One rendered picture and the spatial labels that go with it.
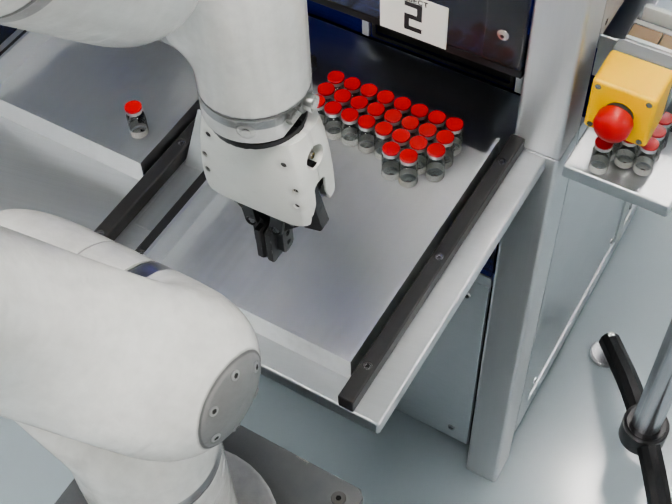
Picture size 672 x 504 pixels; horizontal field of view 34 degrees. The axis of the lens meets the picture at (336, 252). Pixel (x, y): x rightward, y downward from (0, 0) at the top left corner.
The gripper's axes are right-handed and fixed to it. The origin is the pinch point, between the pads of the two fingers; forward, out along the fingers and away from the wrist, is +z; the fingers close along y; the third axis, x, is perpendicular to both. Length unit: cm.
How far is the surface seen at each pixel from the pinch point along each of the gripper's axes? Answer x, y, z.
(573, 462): -49, -24, 110
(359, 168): -26.7, 6.5, 22.2
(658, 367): -53, -32, 76
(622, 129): -34.8, -20.3, 10.0
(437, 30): -38.5, 2.9, 8.9
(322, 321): -6.3, -0.2, 22.2
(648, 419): -52, -33, 91
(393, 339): -6.8, -8.3, 20.5
